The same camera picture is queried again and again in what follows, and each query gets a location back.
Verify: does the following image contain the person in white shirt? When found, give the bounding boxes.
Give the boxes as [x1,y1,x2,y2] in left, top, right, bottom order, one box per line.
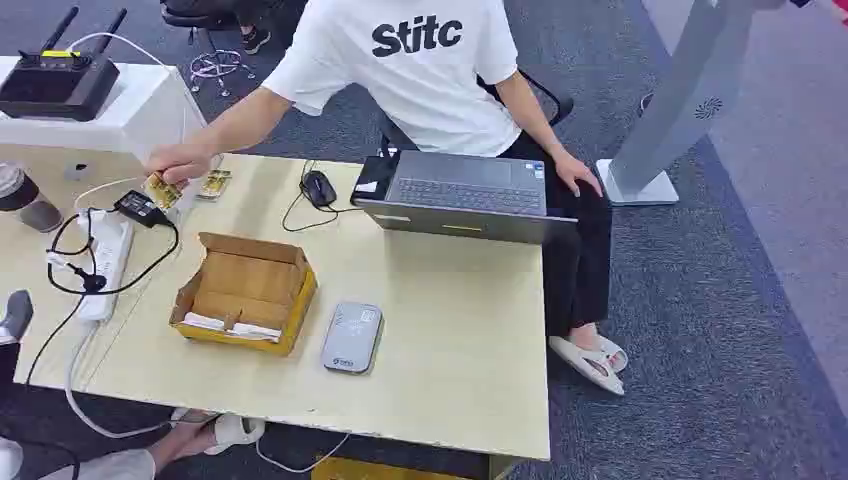
[144,0,629,397]

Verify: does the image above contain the thin white cable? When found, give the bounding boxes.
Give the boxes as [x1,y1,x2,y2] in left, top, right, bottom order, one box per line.
[66,31,195,144]

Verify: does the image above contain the black power adapter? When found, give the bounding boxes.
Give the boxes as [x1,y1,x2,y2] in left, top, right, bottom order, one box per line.
[113,190,171,230]

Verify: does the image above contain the dark paper cup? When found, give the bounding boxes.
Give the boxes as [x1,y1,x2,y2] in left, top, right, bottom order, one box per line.
[0,162,65,234]

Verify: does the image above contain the thick white power strip cable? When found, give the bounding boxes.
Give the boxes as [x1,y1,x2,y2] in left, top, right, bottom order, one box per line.
[63,321,221,441]

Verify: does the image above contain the black computer mouse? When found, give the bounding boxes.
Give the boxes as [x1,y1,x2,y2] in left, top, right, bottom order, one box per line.
[300,169,338,209]

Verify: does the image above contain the yellow box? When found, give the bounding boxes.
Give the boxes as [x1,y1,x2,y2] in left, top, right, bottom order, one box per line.
[310,455,475,480]

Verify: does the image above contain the white power strip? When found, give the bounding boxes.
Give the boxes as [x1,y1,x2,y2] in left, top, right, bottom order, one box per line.
[74,209,135,325]

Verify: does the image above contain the white box stand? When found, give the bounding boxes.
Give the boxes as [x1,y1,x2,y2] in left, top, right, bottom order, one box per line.
[0,55,208,164]

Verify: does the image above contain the black power cable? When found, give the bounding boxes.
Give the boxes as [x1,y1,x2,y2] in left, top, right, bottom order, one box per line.
[25,210,181,387]

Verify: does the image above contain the office chair with chrome base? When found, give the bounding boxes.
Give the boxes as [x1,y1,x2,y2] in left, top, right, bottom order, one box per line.
[160,0,274,99]

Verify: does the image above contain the white floor stand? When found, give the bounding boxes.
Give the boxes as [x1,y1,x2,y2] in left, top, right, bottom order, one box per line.
[594,0,758,208]

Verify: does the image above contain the person's right hand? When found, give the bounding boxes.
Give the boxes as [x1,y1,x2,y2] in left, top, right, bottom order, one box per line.
[144,142,215,189]

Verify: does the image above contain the person's left hand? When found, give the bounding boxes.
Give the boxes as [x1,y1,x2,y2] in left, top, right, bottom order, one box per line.
[551,150,605,199]

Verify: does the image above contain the black mouse cable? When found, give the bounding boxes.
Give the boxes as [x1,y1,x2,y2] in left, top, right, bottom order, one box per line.
[280,158,363,234]

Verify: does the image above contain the grey laptop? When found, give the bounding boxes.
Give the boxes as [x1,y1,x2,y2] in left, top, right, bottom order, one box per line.
[353,149,579,246]

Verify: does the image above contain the white slipper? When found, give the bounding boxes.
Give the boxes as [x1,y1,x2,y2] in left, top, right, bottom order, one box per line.
[169,407,267,457]
[594,334,630,374]
[547,335,626,397]

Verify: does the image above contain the white cable under desk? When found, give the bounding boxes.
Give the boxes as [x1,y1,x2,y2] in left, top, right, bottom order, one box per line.
[254,433,351,476]

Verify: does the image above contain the white cards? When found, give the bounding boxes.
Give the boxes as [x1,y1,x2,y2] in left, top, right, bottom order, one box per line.
[181,311,284,344]

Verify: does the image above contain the black shoe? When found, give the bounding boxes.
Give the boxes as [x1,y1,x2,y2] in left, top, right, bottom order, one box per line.
[240,25,273,56]

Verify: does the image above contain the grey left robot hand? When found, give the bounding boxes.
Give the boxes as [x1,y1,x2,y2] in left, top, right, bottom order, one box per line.
[0,289,35,347]

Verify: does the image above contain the cardboard card box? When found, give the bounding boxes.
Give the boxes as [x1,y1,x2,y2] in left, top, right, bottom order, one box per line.
[168,231,319,358]

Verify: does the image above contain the person's leg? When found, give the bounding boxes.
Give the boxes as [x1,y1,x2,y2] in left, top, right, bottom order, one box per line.
[36,415,220,480]

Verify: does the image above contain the black router with antennas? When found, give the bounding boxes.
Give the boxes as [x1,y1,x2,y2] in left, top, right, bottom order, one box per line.
[0,6,129,123]

